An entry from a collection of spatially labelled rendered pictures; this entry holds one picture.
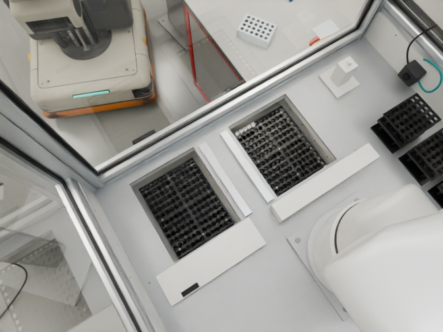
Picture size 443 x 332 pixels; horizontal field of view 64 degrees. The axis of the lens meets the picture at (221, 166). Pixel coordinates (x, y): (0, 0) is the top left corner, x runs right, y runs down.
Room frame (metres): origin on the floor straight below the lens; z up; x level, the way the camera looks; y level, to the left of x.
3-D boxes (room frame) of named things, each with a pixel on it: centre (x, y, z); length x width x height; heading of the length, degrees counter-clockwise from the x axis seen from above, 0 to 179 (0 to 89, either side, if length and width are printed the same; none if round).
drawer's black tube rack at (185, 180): (0.21, 0.10, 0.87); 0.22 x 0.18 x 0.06; 33
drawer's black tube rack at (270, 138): (0.38, -0.17, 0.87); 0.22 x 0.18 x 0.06; 33
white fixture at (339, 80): (0.58, -0.34, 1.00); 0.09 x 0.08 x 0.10; 33
